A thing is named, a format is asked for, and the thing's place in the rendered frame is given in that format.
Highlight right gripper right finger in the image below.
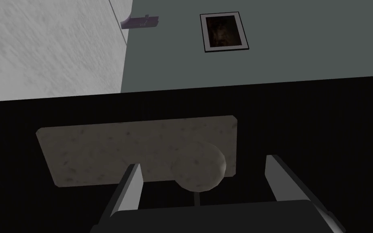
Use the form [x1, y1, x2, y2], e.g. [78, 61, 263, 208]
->
[265, 154, 320, 208]

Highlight beige stone ball knob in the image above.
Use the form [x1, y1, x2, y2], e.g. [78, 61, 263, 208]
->
[36, 115, 238, 206]

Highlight framed dark picture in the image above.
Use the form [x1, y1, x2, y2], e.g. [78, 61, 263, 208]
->
[199, 11, 250, 53]

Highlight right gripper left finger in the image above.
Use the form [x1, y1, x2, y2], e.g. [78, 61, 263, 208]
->
[101, 163, 144, 219]

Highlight purple wall shelf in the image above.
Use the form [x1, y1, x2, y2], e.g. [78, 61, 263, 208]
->
[120, 14, 160, 30]

